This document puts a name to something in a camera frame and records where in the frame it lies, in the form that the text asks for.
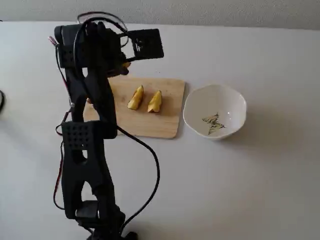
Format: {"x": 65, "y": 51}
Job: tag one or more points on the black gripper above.
{"x": 119, "y": 65}

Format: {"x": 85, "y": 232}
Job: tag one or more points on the yellow apple slice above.
{"x": 136, "y": 98}
{"x": 126, "y": 65}
{"x": 155, "y": 102}

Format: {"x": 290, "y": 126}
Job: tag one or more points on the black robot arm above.
{"x": 85, "y": 155}

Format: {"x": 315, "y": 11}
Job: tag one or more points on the wooden cutting board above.
{"x": 155, "y": 125}

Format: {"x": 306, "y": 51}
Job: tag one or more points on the white ceramic bowl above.
{"x": 225, "y": 105}

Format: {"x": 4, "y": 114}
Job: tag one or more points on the black round object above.
{"x": 2, "y": 102}

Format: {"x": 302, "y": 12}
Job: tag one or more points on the black wrist camera mount plate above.
{"x": 150, "y": 45}

